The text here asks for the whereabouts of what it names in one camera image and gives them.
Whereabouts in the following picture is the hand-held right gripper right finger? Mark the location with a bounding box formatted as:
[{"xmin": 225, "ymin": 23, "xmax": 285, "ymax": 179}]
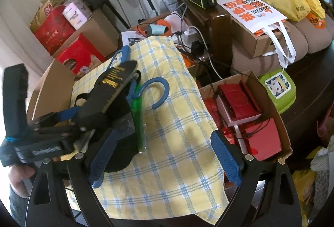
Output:
[{"xmin": 211, "ymin": 130, "xmax": 304, "ymax": 227}]

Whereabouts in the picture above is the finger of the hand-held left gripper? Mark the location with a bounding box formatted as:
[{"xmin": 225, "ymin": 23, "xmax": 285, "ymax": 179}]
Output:
[
  {"xmin": 28, "ymin": 107, "xmax": 80, "ymax": 127},
  {"xmin": 28, "ymin": 124, "xmax": 95, "ymax": 144}
]

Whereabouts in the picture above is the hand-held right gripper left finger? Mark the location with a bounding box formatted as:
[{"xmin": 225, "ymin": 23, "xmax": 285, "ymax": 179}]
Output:
[{"xmin": 26, "ymin": 128, "xmax": 120, "ymax": 227}]

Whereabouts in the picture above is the black fabric strap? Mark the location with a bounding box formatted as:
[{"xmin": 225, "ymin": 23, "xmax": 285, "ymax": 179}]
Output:
[{"xmin": 72, "ymin": 93, "xmax": 92, "ymax": 108}]

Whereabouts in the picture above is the green and white packet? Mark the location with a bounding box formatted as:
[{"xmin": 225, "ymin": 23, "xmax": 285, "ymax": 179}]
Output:
[{"xmin": 129, "ymin": 98, "xmax": 149, "ymax": 155}]

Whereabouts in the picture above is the black insole with yellow markings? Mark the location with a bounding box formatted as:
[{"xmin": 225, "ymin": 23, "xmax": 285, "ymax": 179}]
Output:
[{"xmin": 76, "ymin": 60, "xmax": 138, "ymax": 133}]

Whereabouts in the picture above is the blue plastic clothes hanger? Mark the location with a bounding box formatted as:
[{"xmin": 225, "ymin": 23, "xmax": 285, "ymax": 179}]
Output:
[{"xmin": 106, "ymin": 45, "xmax": 171, "ymax": 110}]

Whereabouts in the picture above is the person's left hand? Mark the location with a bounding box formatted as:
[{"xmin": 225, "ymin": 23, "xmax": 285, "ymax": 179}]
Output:
[{"xmin": 9, "ymin": 164, "xmax": 35, "ymax": 195}]

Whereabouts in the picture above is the plain red box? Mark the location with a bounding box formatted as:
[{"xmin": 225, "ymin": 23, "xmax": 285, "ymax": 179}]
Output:
[{"xmin": 244, "ymin": 118, "xmax": 283, "ymax": 161}]

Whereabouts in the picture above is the yellow plaid tablecloth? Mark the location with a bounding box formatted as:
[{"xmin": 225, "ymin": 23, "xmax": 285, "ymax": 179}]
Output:
[{"xmin": 69, "ymin": 36, "xmax": 230, "ymax": 226}]

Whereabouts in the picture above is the dark red embossed box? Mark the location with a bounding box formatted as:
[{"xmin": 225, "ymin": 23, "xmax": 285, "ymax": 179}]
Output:
[{"xmin": 218, "ymin": 81, "xmax": 263, "ymax": 125}]

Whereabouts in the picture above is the red gift box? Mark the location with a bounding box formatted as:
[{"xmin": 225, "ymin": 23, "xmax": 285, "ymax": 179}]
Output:
[{"xmin": 56, "ymin": 34, "xmax": 106, "ymax": 77}]

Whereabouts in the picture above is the cardboard box of red boxes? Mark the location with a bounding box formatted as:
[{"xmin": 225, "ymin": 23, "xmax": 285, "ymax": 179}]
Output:
[{"xmin": 198, "ymin": 70, "xmax": 293, "ymax": 162}]

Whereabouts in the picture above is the white curtain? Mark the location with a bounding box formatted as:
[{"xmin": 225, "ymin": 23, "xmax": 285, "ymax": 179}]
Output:
[{"xmin": 0, "ymin": 0, "xmax": 53, "ymax": 78}]

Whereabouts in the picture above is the red paper gift bag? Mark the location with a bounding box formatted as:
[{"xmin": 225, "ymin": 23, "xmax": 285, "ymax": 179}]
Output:
[{"xmin": 33, "ymin": 5, "xmax": 79, "ymax": 55}]

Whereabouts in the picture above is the small yellow bag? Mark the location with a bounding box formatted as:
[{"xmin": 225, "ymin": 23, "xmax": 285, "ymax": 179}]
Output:
[{"xmin": 292, "ymin": 170, "xmax": 317, "ymax": 217}]

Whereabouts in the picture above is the green lidded box with cartoon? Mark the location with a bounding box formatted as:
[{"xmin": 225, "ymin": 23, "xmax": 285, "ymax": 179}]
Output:
[{"xmin": 258, "ymin": 68, "xmax": 296, "ymax": 114}]

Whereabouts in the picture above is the large closed cardboard box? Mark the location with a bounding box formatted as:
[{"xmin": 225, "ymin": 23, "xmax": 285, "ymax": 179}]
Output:
[{"xmin": 52, "ymin": 8, "xmax": 120, "ymax": 59}]

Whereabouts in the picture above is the white plastic bag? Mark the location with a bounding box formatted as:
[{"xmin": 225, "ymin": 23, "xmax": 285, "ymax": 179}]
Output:
[{"xmin": 310, "ymin": 147, "xmax": 334, "ymax": 172}]

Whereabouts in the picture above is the printed white paper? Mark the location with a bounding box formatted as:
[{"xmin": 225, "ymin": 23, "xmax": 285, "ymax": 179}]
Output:
[{"xmin": 121, "ymin": 31, "xmax": 147, "ymax": 47}]

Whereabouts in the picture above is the white pink tissue pack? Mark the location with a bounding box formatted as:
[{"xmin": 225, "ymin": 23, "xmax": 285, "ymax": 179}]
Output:
[{"xmin": 63, "ymin": 0, "xmax": 93, "ymax": 30}]

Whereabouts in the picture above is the pink bag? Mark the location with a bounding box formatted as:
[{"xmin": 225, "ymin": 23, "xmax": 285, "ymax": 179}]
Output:
[{"xmin": 317, "ymin": 109, "xmax": 334, "ymax": 146}]

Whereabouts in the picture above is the black power adapter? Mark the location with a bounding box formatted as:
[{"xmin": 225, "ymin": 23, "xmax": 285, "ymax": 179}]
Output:
[{"xmin": 191, "ymin": 41, "xmax": 205, "ymax": 56}]

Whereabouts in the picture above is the flat brown cardboard box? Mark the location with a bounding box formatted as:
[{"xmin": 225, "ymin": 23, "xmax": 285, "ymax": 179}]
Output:
[{"xmin": 231, "ymin": 22, "xmax": 291, "ymax": 59}]

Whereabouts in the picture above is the light blue cylinder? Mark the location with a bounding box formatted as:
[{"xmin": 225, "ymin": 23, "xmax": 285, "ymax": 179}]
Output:
[{"xmin": 149, "ymin": 24, "xmax": 166, "ymax": 35}]

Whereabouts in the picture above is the orange tool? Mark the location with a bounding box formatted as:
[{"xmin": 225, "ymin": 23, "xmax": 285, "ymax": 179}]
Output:
[{"xmin": 136, "ymin": 19, "xmax": 171, "ymax": 35}]

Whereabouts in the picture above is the white tote bag orange print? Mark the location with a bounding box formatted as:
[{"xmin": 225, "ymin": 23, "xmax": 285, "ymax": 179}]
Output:
[{"xmin": 217, "ymin": 0, "xmax": 296, "ymax": 69}]

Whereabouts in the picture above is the small grey white box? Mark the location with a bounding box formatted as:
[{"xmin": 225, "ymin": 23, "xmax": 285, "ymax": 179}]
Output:
[{"xmin": 162, "ymin": 0, "xmax": 180, "ymax": 12}]

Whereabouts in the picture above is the small orange package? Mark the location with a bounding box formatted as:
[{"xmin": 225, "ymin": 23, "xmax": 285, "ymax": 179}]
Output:
[{"xmin": 305, "ymin": 13, "xmax": 326, "ymax": 31}]

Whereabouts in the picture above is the beige sofa with wooden frame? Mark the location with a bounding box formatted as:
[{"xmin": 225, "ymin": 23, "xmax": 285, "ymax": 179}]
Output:
[{"xmin": 159, "ymin": 0, "xmax": 334, "ymax": 78}]

